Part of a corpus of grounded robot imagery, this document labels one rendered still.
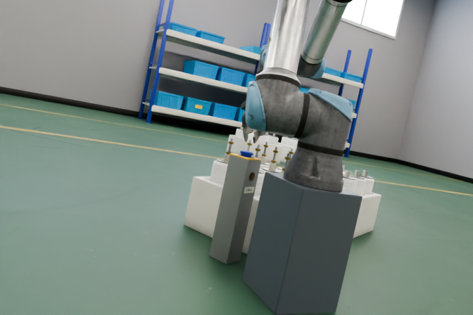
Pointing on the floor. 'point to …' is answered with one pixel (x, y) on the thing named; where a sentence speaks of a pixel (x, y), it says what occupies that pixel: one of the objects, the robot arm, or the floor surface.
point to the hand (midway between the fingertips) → (249, 138)
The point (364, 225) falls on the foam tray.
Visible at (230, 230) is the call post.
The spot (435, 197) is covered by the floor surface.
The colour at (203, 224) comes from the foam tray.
